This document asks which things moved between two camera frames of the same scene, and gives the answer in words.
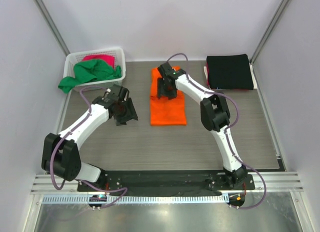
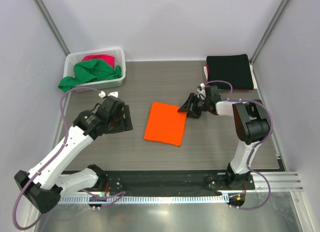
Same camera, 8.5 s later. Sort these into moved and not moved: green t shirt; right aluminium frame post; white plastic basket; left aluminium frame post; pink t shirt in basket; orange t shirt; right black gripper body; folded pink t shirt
Moved: orange t shirt; right black gripper body
Not moved: left aluminium frame post; white plastic basket; right aluminium frame post; green t shirt; pink t shirt in basket; folded pink t shirt
